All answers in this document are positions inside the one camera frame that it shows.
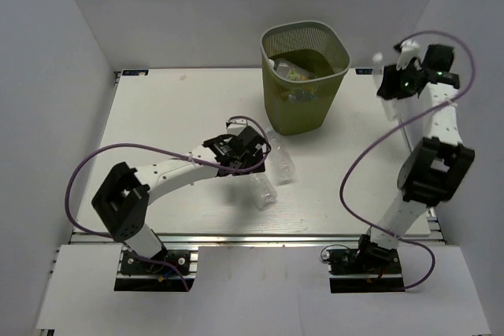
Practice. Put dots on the square bottle yellow label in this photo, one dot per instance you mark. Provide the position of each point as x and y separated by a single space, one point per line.
290 71

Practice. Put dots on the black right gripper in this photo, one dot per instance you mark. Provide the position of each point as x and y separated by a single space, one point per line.
390 88

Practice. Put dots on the olive green mesh bin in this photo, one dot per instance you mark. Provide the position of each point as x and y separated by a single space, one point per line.
311 45

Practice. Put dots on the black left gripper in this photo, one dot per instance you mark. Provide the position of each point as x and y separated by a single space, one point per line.
253 160

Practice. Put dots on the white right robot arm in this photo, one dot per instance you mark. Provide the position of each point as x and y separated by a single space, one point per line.
438 163

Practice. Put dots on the clear bottle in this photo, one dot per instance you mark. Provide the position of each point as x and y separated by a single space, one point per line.
386 79
262 191
282 164

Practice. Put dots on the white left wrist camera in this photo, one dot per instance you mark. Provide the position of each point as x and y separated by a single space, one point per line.
236 125

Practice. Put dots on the right blue table sticker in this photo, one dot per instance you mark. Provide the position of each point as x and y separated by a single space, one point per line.
364 71

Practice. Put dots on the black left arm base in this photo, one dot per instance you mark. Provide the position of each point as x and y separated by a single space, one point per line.
134 275

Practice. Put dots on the left blue table sticker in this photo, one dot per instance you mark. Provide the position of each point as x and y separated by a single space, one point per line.
135 72

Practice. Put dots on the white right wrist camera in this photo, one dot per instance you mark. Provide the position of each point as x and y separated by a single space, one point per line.
407 50

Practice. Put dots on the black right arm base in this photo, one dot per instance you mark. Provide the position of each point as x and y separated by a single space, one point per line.
352 272

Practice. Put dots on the aluminium table front rail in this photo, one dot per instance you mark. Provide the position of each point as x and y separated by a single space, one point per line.
435 238

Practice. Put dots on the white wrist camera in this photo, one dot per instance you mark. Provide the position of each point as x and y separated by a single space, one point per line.
236 125
407 50

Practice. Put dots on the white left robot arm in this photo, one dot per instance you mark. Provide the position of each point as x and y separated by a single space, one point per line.
124 196

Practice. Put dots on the blue table sticker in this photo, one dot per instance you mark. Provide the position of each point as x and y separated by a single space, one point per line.
364 71
135 72

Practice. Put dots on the blue label water bottle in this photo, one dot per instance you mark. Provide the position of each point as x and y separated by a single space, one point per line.
301 96

